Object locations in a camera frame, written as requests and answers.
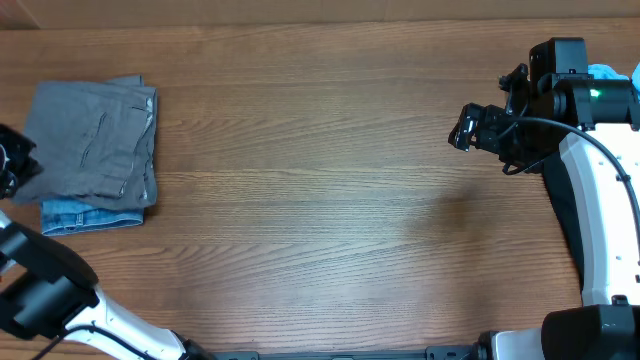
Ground grey shorts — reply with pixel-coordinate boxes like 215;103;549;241
13;75;157;210

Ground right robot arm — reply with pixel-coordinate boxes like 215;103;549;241
426;37;639;359

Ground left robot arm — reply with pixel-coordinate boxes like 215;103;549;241
1;215;212;359

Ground black garment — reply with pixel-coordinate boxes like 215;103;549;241
542;152;584;290

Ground folded blue denim jeans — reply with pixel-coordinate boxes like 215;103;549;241
40;198;144;236

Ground light blue garment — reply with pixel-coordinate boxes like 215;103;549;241
588;64;640;92

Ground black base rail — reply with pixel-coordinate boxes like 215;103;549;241
181;344;493;360

